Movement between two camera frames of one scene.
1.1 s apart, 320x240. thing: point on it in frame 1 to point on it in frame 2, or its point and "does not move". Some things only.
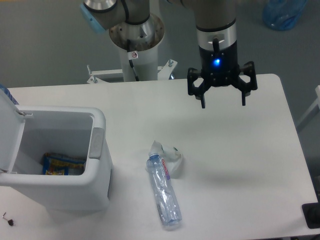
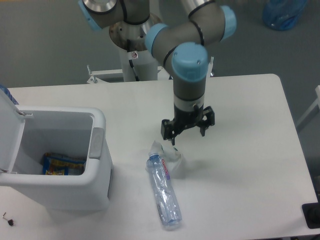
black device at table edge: x=312 y=211 does not move
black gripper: x=220 y=68 to x=184 y=119
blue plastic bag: x=282 y=15 does not move
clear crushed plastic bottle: x=166 y=197 does not move
